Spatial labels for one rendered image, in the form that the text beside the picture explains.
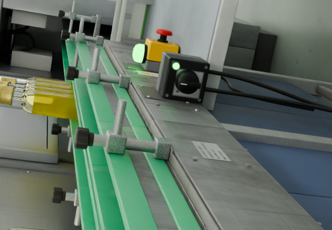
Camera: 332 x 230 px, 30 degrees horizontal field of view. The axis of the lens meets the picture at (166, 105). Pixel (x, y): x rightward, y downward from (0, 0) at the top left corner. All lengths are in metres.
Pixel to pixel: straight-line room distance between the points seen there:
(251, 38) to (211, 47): 1.66
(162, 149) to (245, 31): 2.05
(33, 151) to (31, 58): 1.27
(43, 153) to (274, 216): 1.03
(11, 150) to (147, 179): 0.90
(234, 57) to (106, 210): 2.08
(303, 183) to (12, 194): 0.76
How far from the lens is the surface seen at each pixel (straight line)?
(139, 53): 1.45
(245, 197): 0.72
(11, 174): 1.58
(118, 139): 0.83
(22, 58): 2.87
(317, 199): 0.85
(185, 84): 1.13
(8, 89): 1.69
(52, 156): 1.64
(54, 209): 1.40
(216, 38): 1.21
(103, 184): 0.94
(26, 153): 1.64
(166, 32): 1.45
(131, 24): 1.93
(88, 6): 2.72
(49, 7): 2.72
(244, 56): 2.88
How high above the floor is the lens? 1.08
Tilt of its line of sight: 12 degrees down
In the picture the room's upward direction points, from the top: 82 degrees counter-clockwise
